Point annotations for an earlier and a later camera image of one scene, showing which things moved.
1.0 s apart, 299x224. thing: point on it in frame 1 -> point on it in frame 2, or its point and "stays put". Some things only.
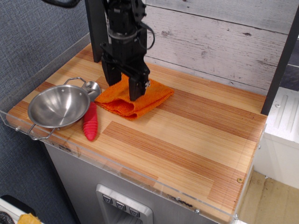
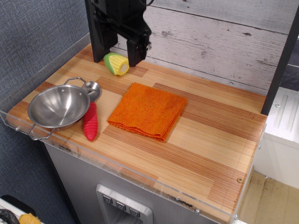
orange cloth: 116,98 -> 147,109
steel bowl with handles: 59,107 stays put
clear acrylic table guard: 193,146 stays put
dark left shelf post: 96,13 stays put
